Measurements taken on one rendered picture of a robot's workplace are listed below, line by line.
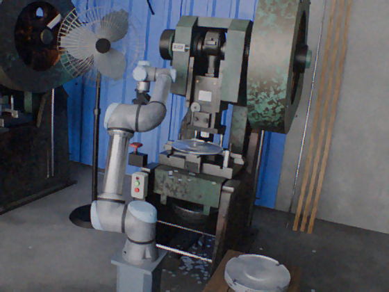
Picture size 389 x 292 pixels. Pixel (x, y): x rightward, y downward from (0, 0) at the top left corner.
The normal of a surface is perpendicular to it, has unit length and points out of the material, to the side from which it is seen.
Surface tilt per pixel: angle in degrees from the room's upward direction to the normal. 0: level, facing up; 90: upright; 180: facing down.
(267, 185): 90
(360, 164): 90
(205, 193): 90
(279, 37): 80
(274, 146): 90
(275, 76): 104
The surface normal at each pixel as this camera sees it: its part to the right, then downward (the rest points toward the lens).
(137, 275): -0.30, 0.21
